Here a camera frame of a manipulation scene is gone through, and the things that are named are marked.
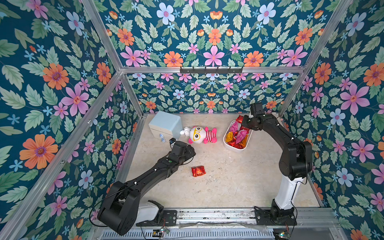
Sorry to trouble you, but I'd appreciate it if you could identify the red tea bag top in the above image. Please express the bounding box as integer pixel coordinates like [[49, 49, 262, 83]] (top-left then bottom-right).
[[236, 115, 244, 124]]

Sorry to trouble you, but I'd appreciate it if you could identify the red tea bag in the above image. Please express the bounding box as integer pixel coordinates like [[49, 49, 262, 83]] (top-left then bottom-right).
[[236, 115, 244, 124], [192, 166, 206, 177], [228, 141, 243, 150]]

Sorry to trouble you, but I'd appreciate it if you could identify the pink tea bag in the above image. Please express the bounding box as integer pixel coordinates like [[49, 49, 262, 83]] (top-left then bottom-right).
[[235, 129, 249, 144], [229, 121, 241, 135]]

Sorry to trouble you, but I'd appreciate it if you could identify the orange tea bag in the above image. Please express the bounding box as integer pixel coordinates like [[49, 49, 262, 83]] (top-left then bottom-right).
[[239, 135, 249, 149]]

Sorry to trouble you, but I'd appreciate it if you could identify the yellow tea bag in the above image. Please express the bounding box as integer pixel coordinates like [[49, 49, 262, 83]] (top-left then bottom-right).
[[225, 132, 234, 143]]

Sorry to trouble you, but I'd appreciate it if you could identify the red tea bag bottom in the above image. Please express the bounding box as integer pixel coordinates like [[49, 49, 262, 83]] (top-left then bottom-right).
[[228, 141, 243, 150]]

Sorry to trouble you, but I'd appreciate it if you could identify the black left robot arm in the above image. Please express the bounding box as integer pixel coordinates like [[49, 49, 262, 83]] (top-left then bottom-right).
[[97, 138, 196, 236]]

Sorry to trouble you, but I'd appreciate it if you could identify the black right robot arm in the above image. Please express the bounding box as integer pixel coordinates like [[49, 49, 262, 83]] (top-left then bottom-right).
[[242, 103, 313, 221]]

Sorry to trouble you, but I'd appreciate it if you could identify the small white plush bunny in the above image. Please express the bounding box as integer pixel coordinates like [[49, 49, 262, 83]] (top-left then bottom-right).
[[180, 127, 191, 137]]

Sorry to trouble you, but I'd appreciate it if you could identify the white pink plush doll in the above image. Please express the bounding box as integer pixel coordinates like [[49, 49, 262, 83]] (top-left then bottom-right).
[[188, 126, 218, 144]]

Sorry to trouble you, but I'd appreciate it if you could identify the light blue mini cabinet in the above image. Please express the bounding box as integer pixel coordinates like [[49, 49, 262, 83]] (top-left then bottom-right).
[[149, 111, 183, 141]]

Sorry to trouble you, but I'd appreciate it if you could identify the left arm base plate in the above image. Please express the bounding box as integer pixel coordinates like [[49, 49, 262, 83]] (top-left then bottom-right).
[[135, 200, 178, 227]]

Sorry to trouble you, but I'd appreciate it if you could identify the black hook rail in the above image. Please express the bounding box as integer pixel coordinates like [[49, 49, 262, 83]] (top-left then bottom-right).
[[180, 67, 243, 75]]

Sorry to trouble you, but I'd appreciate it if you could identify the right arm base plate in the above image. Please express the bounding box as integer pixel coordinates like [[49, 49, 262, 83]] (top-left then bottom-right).
[[254, 206, 297, 226]]

